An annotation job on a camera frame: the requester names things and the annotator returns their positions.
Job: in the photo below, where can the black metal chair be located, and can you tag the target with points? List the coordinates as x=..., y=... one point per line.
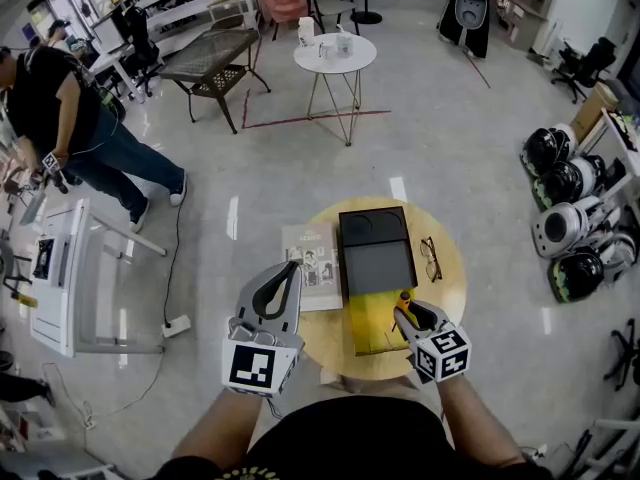
x=10, y=268

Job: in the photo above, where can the small grey black device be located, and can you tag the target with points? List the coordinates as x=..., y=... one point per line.
x=42, y=259

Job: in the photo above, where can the person's black shirt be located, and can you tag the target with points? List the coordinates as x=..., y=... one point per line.
x=350, y=443

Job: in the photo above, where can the round wooden table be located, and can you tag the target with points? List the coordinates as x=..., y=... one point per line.
x=450, y=298

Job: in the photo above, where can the yellow black tool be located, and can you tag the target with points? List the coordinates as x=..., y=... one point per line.
x=24, y=299

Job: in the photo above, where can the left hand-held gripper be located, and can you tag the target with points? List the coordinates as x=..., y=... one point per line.
x=250, y=368

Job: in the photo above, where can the black office chair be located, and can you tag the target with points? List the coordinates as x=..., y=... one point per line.
x=140, y=43
x=627, y=353
x=590, y=63

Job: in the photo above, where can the orange screwdriver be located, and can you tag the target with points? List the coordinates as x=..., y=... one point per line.
x=405, y=298

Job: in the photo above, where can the black eyeglasses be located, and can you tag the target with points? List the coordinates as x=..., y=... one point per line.
x=431, y=258

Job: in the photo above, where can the tall white bottle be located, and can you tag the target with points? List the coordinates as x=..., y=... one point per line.
x=305, y=32

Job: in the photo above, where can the white power strip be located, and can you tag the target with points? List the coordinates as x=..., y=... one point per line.
x=176, y=326

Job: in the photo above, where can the grey picture book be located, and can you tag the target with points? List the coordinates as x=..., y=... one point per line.
x=310, y=248

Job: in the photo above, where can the white round side table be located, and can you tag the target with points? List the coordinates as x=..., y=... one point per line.
x=335, y=58

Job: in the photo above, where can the small clear cup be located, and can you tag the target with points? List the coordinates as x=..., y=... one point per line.
x=326, y=50

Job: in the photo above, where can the dark metal coffee table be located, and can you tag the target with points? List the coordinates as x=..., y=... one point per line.
x=210, y=50

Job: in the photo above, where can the glass entrance door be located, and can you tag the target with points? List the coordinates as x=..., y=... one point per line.
x=55, y=3

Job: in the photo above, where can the brown cardboard box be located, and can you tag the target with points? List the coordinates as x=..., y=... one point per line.
x=595, y=110

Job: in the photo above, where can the pile of helmets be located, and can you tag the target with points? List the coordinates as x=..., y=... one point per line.
x=557, y=228

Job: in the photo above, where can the white cluttered table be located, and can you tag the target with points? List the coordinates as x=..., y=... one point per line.
x=625, y=158

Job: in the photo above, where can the white metal rack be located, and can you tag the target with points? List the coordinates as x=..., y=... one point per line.
x=615, y=425

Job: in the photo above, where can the grey cabinet with pegboard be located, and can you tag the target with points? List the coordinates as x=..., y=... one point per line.
x=530, y=13

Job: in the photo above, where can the white office desk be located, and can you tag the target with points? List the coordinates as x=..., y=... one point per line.
x=110, y=60

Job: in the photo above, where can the person's beige trousers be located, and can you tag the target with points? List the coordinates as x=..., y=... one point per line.
x=380, y=389

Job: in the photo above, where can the white pump container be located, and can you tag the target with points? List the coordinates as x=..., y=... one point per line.
x=343, y=43

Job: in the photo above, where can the white standing desk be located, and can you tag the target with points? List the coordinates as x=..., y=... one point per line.
x=55, y=308

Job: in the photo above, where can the person's right forearm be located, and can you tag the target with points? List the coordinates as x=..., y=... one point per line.
x=475, y=418

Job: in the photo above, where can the black tray box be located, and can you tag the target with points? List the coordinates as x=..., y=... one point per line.
x=377, y=263

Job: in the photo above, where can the person's left forearm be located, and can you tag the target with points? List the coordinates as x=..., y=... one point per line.
x=220, y=428

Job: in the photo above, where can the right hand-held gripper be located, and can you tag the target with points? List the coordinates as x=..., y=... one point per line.
x=445, y=353

